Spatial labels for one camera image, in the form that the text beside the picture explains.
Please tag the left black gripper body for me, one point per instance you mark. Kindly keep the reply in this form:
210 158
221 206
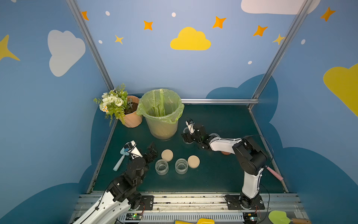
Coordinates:
148 155

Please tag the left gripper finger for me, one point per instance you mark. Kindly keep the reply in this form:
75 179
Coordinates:
153 148
147 151

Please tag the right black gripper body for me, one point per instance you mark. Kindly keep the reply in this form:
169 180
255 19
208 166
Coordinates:
194 134

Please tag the brown-lid oatmeal jar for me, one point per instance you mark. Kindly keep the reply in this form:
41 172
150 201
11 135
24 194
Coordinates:
186 131
214 135

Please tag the beige-lid oatmeal jar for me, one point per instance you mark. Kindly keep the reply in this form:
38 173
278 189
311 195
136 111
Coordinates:
161 167
181 166

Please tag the beige jar lid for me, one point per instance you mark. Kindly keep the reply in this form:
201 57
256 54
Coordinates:
193 162
167 155

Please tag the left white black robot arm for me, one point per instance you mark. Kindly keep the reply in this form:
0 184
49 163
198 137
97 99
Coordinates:
121 195

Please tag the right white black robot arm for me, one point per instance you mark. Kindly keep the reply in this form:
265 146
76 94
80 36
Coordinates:
249 154

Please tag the light blue spatula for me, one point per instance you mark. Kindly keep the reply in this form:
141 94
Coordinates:
124 152

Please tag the mesh waste bin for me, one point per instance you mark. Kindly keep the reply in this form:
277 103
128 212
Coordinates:
161 130

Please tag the green plastic bin liner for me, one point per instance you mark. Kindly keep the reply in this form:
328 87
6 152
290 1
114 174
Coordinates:
163 105

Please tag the artificial white flower plant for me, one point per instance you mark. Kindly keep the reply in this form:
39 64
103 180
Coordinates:
115 103

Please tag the left controller board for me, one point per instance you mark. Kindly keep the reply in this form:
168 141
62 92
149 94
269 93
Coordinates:
133 217

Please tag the controller board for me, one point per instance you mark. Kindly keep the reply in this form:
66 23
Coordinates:
250 218
133 217

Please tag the right controller board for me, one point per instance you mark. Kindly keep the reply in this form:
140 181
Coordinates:
250 218

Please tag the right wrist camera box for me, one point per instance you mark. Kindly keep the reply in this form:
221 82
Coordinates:
190 126

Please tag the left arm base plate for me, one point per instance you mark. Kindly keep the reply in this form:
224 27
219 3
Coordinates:
144 203

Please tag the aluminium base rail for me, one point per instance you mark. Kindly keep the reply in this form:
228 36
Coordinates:
190 207

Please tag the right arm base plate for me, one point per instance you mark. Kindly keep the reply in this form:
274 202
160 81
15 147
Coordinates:
242 202

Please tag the purple pink-handled scoop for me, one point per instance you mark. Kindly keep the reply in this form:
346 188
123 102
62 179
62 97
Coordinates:
274 173

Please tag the green spatula wooden handle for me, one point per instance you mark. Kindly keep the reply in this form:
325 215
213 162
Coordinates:
280 217

